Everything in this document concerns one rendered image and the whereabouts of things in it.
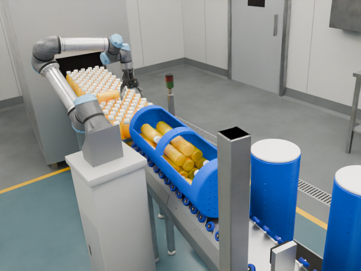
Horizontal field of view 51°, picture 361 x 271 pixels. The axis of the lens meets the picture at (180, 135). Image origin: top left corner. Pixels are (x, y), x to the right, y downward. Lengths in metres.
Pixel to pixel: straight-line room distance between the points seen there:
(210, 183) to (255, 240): 0.32
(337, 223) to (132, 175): 1.06
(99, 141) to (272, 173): 0.95
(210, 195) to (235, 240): 0.72
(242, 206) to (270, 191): 1.26
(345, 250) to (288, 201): 0.40
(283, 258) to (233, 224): 0.56
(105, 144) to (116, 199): 0.29
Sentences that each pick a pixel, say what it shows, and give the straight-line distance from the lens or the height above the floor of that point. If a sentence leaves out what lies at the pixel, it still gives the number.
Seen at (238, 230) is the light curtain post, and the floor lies 1.43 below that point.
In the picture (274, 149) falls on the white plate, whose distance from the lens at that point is 2.26.
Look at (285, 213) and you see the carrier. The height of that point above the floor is 0.69.
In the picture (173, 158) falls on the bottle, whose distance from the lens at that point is 1.99.
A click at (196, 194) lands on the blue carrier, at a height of 1.12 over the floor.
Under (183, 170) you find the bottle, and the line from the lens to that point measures 2.05.
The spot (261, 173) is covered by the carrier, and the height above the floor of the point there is 0.94.
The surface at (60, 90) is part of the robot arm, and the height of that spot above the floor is 1.45.
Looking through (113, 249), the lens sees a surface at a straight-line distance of 2.15.
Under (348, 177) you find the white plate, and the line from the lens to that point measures 2.08.
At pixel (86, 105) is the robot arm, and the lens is 1.97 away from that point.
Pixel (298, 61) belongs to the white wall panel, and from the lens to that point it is 5.78.
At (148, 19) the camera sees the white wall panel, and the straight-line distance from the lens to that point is 7.33.
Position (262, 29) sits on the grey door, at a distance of 6.10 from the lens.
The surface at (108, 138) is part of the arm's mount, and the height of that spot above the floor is 1.28.
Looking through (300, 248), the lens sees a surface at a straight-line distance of 2.95.
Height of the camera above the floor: 2.09
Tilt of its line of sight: 26 degrees down
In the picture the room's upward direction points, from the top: 4 degrees counter-clockwise
